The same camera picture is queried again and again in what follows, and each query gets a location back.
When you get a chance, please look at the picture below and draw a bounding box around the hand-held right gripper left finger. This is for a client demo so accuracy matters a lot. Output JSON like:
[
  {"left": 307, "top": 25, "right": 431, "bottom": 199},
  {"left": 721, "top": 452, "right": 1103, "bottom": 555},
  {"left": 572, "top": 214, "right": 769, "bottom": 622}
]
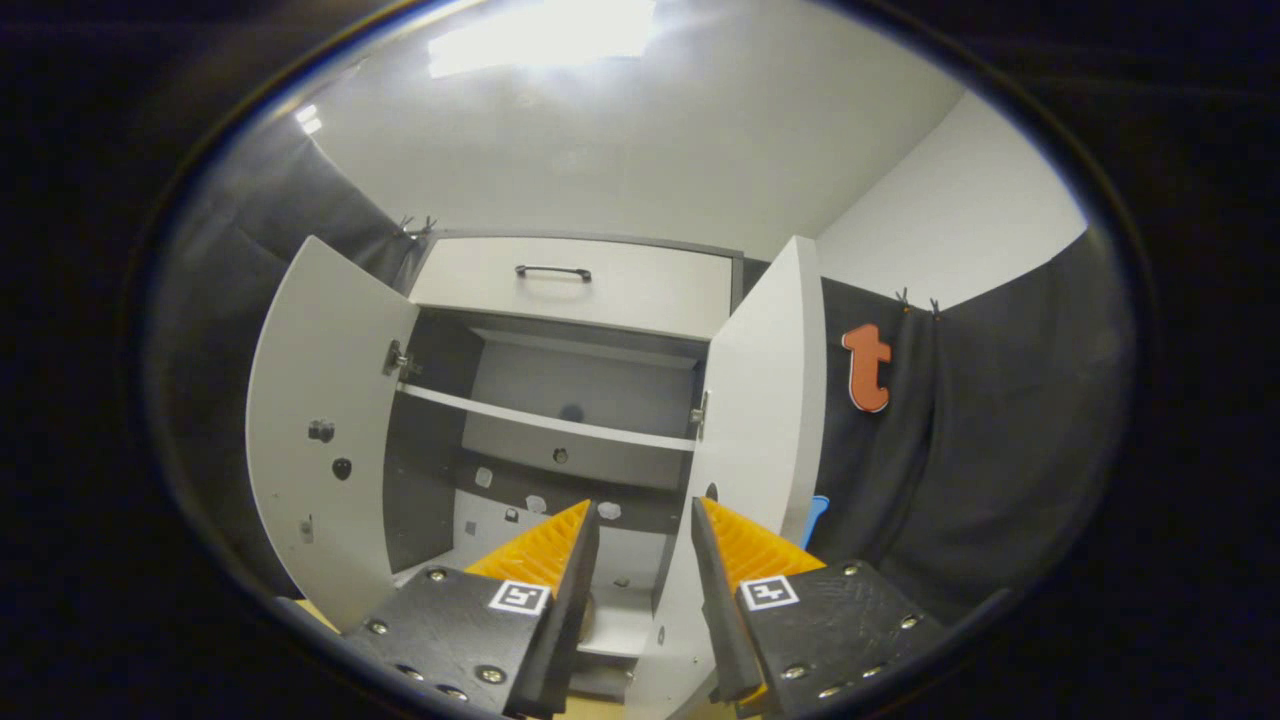
[{"left": 340, "top": 498, "right": 601, "bottom": 719}]

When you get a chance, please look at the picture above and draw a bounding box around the white shoe cabinet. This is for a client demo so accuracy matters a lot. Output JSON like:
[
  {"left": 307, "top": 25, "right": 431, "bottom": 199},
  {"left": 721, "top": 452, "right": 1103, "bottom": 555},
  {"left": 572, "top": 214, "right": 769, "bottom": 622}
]
[{"left": 380, "top": 230, "right": 746, "bottom": 701}]

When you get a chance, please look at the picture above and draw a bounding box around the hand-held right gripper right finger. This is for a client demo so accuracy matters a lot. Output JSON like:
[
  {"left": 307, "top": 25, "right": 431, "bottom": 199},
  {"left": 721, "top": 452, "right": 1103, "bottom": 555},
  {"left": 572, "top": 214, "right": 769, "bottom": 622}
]
[{"left": 690, "top": 497, "right": 949, "bottom": 716}]

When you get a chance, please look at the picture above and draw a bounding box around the white cabinet drawer front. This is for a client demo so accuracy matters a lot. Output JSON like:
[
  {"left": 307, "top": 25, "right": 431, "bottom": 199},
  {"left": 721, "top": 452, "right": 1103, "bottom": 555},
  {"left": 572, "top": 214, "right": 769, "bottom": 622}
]
[{"left": 408, "top": 235, "right": 736, "bottom": 341}]

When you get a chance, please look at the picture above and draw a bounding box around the white cabinet shelf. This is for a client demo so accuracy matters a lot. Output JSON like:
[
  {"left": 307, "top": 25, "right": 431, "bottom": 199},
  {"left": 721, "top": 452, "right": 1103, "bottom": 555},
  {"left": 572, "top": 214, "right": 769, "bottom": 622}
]
[{"left": 397, "top": 382, "right": 698, "bottom": 453}]

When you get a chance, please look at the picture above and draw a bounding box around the white cabinet door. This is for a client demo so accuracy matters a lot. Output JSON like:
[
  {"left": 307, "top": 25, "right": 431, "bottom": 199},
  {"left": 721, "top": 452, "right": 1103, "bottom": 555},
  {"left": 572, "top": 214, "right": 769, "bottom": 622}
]
[
  {"left": 245, "top": 235, "right": 421, "bottom": 633},
  {"left": 625, "top": 235, "right": 829, "bottom": 720}
]

